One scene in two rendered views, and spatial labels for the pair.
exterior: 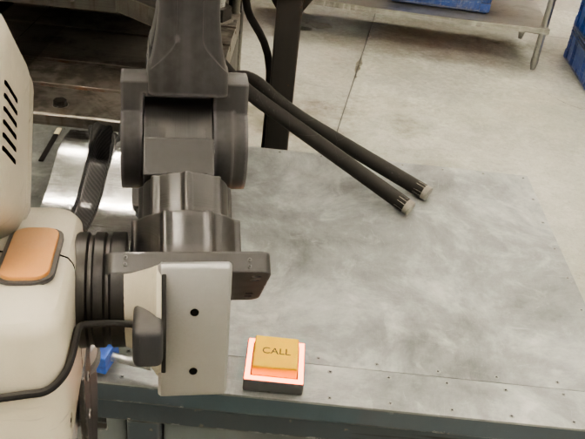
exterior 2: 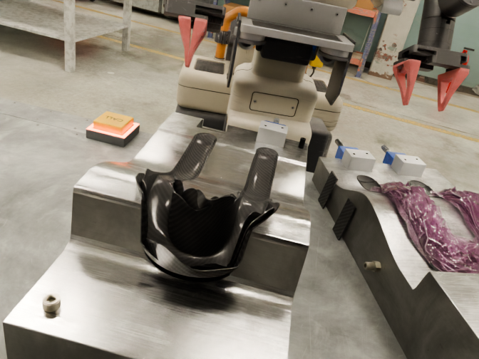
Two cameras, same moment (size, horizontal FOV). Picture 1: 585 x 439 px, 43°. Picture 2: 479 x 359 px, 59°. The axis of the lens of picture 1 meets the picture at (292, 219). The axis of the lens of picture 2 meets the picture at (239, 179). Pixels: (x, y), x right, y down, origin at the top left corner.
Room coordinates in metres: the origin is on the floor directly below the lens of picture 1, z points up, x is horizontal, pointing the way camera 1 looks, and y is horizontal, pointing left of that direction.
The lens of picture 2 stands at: (1.49, 0.34, 1.19)
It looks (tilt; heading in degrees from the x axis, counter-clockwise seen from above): 29 degrees down; 185
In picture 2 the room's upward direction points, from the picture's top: 12 degrees clockwise
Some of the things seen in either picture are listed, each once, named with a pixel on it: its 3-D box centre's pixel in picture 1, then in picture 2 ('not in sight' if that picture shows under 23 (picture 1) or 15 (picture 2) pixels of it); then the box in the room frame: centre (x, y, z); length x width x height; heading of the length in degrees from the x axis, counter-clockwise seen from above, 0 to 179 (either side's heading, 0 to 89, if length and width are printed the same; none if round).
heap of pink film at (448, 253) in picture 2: not in sight; (452, 216); (0.91, 0.61, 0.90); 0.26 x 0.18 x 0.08; 19
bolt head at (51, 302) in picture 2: not in sight; (51, 302); (1.23, 0.17, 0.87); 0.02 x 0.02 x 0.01
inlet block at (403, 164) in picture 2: not in sight; (395, 159); (0.64, 0.58, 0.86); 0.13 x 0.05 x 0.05; 19
